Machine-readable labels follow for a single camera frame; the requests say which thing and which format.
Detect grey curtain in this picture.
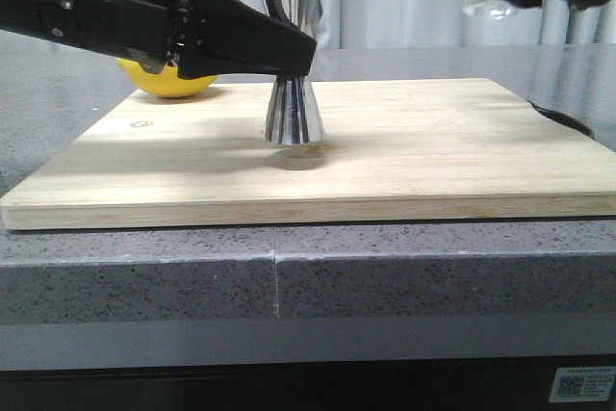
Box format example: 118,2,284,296
314,0,615,49

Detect black board strap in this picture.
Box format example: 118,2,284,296
526,100,596,138

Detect clear glass measuring beaker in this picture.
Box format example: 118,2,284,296
462,0,518,20

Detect silver metal jigger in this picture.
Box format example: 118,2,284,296
264,0,324,145

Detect yellow lemon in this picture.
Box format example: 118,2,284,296
115,58,218,98

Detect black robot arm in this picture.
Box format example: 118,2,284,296
1,0,316,80

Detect light wooden cutting board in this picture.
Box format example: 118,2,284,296
1,78,615,230

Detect white QR code label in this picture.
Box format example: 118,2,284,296
549,366,615,403

